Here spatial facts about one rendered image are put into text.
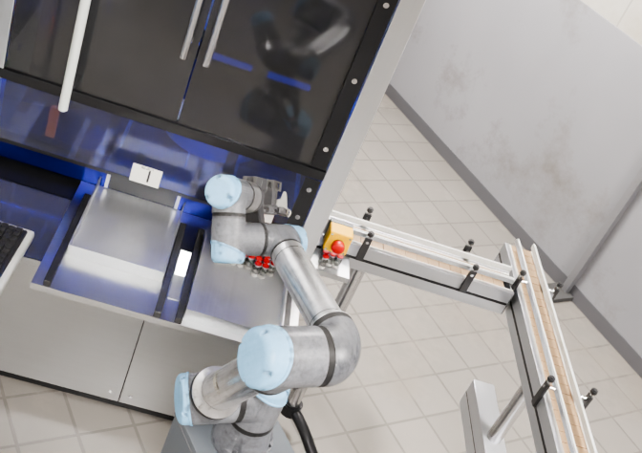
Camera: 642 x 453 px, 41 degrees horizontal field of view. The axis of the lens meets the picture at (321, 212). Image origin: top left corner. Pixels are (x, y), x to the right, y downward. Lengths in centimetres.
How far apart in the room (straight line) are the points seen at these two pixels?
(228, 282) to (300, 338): 87
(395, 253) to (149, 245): 78
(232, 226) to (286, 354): 42
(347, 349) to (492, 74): 381
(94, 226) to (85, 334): 54
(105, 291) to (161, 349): 64
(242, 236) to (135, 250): 61
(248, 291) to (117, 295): 38
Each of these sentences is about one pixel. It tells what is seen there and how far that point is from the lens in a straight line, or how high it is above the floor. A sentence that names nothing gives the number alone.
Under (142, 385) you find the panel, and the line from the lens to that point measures 302.
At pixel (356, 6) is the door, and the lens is 220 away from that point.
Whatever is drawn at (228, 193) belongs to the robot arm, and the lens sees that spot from 185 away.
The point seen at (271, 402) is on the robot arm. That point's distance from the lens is 199.
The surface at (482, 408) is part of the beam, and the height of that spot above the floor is 55.
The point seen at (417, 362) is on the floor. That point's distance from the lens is 388.
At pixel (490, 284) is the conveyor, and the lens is 282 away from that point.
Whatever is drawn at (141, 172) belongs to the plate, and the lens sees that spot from 247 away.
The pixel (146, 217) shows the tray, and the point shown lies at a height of 88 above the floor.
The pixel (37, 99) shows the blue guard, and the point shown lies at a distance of 245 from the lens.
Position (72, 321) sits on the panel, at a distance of 288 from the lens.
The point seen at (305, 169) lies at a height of 120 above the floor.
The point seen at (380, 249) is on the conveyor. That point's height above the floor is 93.
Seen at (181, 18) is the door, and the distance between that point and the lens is 225.
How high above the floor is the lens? 241
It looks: 32 degrees down
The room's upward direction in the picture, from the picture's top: 24 degrees clockwise
